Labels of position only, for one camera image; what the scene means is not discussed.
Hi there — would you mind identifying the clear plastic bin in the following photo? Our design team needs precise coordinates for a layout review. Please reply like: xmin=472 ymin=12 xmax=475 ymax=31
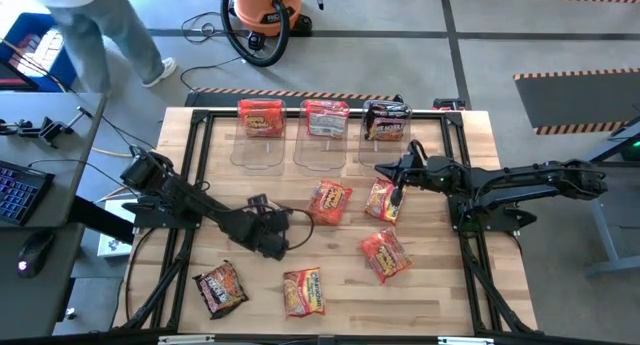
xmin=229 ymin=98 xmax=287 ymax=177
xmin=358 ymin=99 xmax=414 ymax=169
xmin=293 ymin=99 xmax=350 ymax=172

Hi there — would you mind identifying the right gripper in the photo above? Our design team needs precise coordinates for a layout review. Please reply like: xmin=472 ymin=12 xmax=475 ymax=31
xmin=373 ymin=154 xmax=456 ymax=209

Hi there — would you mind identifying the silver metal bracket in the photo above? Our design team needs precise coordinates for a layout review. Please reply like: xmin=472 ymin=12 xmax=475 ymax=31
xmin=437 ymin=336 xmax=495 ymax=345
xmin=158 ymin=334 xmax=216 ymax=345

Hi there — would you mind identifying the black power cord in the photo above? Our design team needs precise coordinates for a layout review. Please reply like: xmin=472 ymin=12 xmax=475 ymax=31
xmin=178 ymin=10 xmax=251 ymax=94

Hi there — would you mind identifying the black desk clamp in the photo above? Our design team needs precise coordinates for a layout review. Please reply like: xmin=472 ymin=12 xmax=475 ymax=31
xmin=0 ymin=106 xmax=94 ymax=149

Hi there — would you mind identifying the white printed box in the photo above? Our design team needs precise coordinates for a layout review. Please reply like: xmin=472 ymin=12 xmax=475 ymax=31
xmin=97 ymin=199 xmax=136 ymax=259

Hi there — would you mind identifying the black backlit keyboard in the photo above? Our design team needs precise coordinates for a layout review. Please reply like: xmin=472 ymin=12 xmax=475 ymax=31
xmin=0 ymin=158 xmax=56 ymax=227

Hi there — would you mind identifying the grey metal cart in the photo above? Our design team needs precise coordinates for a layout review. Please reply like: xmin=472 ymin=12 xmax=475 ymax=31
xmin=549 ymin=117 xmax=640 ymax=276

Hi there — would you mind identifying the dark flat case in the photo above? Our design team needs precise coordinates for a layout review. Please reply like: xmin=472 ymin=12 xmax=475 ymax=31
xmin=0 ymin=59 xmax=39 ymax=92

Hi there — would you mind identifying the black aluminium frame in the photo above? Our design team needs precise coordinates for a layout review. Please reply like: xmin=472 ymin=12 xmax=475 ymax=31
xmin=112 ymin=108 xmax=539 ymax=336

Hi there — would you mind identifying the black computer mouse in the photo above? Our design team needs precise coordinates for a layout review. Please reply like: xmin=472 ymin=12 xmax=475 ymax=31
xmin=17 ymin=230 xmax=54 ymax=279

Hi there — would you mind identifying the green-lit black device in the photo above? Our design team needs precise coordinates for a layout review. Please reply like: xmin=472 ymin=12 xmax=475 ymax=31
xmin=619 ymin=129 xmax=640 ymax=162

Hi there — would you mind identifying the blue plastic crate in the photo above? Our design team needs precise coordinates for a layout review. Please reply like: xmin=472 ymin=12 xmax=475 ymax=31
xmin=0 ymin=12 xmax=81 ymax=92

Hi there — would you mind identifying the person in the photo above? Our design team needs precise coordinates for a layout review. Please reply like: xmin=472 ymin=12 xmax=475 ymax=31
xmin=29 ymin=0 xmax=179 ymax=94

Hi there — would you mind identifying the red black device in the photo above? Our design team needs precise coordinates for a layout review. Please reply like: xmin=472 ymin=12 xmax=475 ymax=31
xmin=432 ymin=97 xmax=466 ymax=111

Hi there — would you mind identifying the white red boxes stack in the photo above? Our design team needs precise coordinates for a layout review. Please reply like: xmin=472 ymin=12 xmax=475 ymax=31
xmin=7 ymin=32 xmax=64 ymax=79

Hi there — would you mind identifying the yellow cable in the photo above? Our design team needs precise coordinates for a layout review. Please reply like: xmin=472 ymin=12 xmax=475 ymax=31
xmin=0 ymin=33 xmax=159 ymax=159

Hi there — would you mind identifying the orange spicy noodle pack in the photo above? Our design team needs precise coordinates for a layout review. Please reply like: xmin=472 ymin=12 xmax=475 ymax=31
xmin=305 ymin=178 xmax=354 ymax=227
xmin=238 ymin=106 xmax=286 ymax=139
xmin=238 ymin=98 xmax=284 ymax=111
xmin=359 ymin=227 xmax=414 ymax=285

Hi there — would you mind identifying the grey desk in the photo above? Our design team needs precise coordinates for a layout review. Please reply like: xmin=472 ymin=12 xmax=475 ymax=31
xmin=0 ymin=91 xmax=108 ymax=339

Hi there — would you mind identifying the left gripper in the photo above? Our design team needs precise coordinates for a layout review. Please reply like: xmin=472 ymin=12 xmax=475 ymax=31
xmin=227 ymin=207 xmax=292 ymax=261

